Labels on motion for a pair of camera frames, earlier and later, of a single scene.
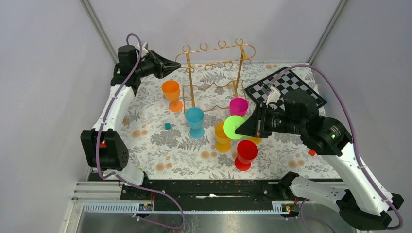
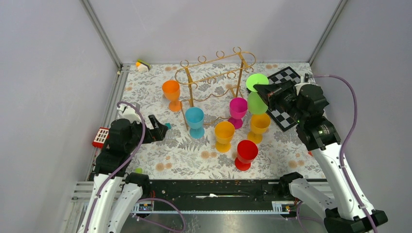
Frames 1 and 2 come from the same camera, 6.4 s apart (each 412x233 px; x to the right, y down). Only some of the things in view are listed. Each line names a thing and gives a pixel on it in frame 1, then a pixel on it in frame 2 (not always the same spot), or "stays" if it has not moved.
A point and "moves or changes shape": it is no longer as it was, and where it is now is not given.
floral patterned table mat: [184, 125] stays
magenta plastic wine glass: [238, 106] stays
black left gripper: [163, 66] -> [158, 132]
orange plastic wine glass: [171, 90] stays
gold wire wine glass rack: [214, 74] moves or changes shape
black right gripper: [256, 124] -> [269, 93]
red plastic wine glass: [247, 152] stays
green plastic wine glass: [231, 124] -> [256, 105]
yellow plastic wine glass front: [223, 142] stays
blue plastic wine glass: [195, 116] stays
